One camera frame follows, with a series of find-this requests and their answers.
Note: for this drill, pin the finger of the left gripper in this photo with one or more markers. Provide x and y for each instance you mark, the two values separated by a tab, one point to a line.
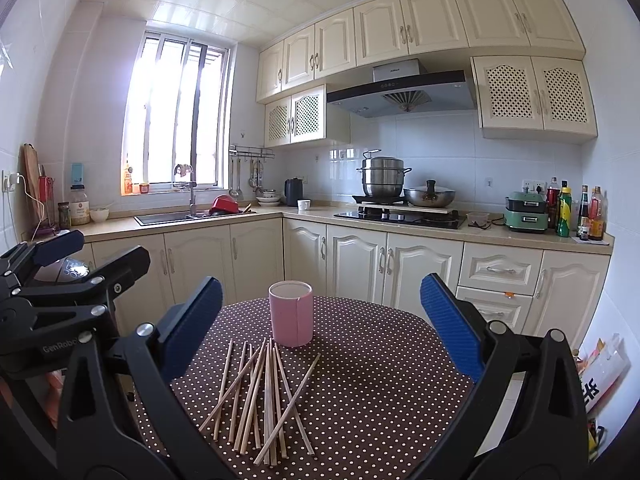
122	271
58	248

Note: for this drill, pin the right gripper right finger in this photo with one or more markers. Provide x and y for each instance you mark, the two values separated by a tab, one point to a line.
454	330

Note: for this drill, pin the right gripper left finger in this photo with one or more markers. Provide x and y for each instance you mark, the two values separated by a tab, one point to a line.
183	328

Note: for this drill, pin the steel kitchen sink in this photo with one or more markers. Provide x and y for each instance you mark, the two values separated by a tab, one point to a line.
178	217

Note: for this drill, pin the lower kitchen cabinets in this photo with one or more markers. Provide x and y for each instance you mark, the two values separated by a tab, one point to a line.
533	283

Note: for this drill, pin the silver rice cooker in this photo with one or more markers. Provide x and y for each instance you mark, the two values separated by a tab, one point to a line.
64	270

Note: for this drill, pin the wooden cutting board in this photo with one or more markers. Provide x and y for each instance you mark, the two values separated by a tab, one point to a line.
32	175

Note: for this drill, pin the small dark jar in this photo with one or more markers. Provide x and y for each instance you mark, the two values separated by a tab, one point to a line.
64	217

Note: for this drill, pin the large jar with white label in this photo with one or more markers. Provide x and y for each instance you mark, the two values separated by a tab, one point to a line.
79	205

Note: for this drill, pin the white bowl on counter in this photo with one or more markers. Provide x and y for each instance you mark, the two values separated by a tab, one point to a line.
99	215

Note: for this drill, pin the chrome sink faucet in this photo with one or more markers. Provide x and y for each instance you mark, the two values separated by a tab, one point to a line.
183	179

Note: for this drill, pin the brown polka dot tablecloth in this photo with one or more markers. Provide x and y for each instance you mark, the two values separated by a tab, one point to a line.
381	391

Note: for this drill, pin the pink cylindrical utensil cup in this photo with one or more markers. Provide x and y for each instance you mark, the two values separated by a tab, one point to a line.
292	313

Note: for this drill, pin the black gas stove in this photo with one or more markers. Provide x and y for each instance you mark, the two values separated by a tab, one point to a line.
400	211

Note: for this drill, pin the steel wok with lid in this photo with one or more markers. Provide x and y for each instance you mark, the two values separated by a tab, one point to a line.
430	195

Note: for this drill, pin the red colander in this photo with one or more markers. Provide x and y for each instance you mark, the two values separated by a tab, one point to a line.
224	204

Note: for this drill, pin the green electric cooker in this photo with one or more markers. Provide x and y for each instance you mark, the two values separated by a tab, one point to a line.
526	212

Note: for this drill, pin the green yellow bottle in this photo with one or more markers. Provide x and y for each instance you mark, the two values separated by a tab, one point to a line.
565	204

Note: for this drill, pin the stacked white bowls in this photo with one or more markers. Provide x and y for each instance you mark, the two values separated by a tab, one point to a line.
269	198

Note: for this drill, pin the white shopping bag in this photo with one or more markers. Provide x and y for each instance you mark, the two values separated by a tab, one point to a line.
599	365

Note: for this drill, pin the stainless steel steamer pot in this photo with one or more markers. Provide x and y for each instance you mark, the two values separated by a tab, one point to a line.
381	176

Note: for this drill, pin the dark soy sauce bottle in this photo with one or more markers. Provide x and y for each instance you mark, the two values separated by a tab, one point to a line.
583	227

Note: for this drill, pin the white mug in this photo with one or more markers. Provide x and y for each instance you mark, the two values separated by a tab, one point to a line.
303	205

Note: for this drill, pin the orange sauce bottle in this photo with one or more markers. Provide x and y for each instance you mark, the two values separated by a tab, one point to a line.
596	221

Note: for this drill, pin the dark electric kettle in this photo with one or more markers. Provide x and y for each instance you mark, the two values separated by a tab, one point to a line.
293	191

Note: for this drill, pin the wall utensil rack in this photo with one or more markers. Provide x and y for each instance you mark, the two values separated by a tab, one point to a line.
251	152

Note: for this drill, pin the window with frame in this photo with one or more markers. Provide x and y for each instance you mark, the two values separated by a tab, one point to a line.
176	113

